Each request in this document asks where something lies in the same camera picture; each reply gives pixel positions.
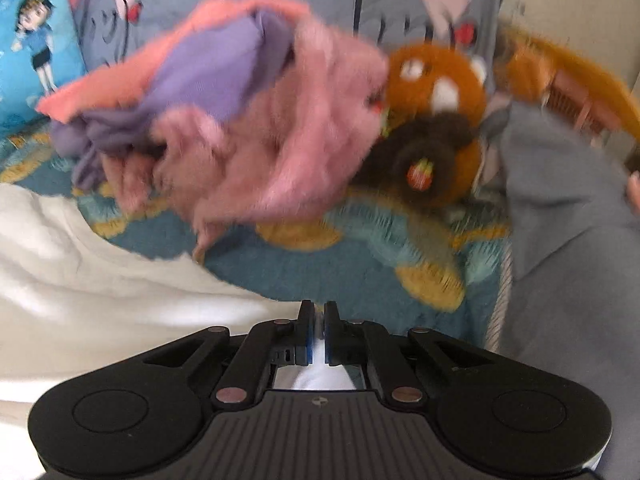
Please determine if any purple garment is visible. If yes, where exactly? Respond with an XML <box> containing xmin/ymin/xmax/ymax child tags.
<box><xmin>50</xmin><ymin>10</ymin><xmax>296</xmax><ymax>191</ymax></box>

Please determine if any red panda plush toy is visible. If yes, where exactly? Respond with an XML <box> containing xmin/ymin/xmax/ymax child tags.
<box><xmin>350</xmin><ymin>42</ymin><xmax>493</xmax><ymax>211</ymax></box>

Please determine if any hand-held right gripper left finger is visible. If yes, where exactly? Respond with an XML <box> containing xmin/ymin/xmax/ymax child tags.
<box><xmin>142</xmin><ymin>300</ymin><xmax>317</xmax><ymax>407</ymax></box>

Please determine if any salmon pink garment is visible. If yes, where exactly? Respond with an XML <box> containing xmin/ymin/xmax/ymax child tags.
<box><xmin>37</xmin><ymin>0</ymin><xmax>321</xmax><ymax>123</ymax></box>

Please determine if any yellow fly swatter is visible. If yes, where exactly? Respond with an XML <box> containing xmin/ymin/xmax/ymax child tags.
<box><xmin>500</xmin><ymin>25</ymin><xmax>640</xmax><ymax>141</ymax></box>

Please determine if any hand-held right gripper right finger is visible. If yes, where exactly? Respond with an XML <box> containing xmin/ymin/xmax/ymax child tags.
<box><xmin>324</xmin><ymin>301</ymin><xmax>496</xmax><ymax>406</ymax></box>

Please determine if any grey duvet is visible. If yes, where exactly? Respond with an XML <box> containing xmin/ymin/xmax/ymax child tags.
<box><xmin>480</xmin><ymin>105</ymin><xmax>640</xmax><ymax>376</ymax></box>

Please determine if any blue cartoon pillow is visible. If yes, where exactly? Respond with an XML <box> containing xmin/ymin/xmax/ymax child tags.
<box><xmin>0</xmin><ymin>0</ymin><xmax>86</xmax><ymax>126</ymax></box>

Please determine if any orange bag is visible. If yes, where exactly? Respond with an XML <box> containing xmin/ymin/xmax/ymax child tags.
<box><xmin>495</xmin><ymin>40</ymin><xmax>556</xmax><ymax>103</ymax></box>

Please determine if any white t-shirt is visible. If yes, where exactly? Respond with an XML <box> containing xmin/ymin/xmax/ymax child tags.
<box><xmin>0</xmin><ymin>182</ymin><xmax>361</xmax><ymax>480</ymax></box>

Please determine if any pink plastic basket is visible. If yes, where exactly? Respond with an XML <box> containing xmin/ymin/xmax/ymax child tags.
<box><xmin>545</xmin><ymin>75</ymin><xmax>601</xmax><ymax>131</ymax></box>

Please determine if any pink fuzzy garment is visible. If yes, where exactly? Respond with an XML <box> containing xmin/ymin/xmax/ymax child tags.
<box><xmin>105</xmin><ymin>20</ymin><xmax>391</xmax><ymax>261</ymax></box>

